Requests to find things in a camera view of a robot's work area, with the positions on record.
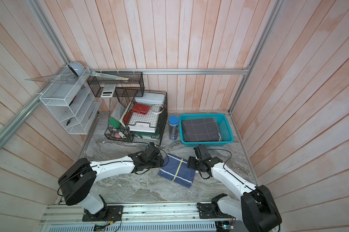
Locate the white wire wall shelf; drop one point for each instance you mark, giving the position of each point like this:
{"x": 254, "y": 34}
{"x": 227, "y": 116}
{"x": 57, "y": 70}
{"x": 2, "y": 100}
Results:
{"x": 74, "y": 106}

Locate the clear set square ruler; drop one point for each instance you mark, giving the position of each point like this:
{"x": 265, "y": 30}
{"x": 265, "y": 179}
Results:
{"x": 109, "y": 76}

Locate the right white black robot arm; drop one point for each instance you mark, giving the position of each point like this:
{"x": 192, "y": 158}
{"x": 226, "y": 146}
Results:
{"x": 253, "y": 205}

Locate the white plastic box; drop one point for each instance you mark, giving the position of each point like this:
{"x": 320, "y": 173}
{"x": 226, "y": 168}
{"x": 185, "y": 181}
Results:
{"x": 151, "y": 98}

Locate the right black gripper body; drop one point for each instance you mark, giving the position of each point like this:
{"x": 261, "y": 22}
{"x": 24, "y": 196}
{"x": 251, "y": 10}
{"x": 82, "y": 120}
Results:
{"x": 195, "y": 163}

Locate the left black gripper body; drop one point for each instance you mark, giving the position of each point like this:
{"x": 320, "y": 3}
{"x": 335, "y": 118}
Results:
{"x": 157, "y": 162}

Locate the clear triangle ruler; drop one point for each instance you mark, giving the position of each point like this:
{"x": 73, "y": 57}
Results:
{"x": 64, "y": 78}

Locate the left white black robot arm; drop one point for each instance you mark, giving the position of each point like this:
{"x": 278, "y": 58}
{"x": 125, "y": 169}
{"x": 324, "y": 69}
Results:
{"x": 75, "y": 185}

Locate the white calculator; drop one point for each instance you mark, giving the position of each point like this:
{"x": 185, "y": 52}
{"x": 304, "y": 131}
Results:
{"x": 108, "y": 91}

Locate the aluminium front rail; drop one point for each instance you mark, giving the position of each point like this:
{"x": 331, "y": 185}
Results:
{"x": 132, "y": 213}

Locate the green book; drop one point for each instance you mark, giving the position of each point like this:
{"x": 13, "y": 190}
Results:
{"x": 114, "y": 123}

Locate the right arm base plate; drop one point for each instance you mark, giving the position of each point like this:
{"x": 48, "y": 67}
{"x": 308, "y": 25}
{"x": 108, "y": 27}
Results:
{"x": 211, "y": 211}

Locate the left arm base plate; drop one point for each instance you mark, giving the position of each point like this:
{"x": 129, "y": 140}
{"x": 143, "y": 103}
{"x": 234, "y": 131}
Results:
{"x": 107, "y": 213}

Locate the blue lidded pen jar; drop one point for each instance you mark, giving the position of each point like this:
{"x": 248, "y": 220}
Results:
{"x": 173, "y": 127}

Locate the red wallet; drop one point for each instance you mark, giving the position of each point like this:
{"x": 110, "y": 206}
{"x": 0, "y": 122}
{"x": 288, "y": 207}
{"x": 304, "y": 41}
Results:
{"x": 140, "y": 108}

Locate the navy blue pillowcase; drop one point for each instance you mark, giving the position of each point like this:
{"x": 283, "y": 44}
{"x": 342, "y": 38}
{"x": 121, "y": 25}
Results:
{"x": 176, "y": 170}

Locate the teal plastic basket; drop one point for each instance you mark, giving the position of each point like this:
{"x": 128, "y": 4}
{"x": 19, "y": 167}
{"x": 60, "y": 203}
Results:
{"x": 225, "y": 129}

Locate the small round grey clock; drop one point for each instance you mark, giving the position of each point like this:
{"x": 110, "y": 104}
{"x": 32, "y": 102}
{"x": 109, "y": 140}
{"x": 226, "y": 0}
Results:
{"x": 76, "y": 68}

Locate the black wire desk organizer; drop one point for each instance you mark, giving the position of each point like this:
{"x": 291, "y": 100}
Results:
{"x": 136, "y": 128}

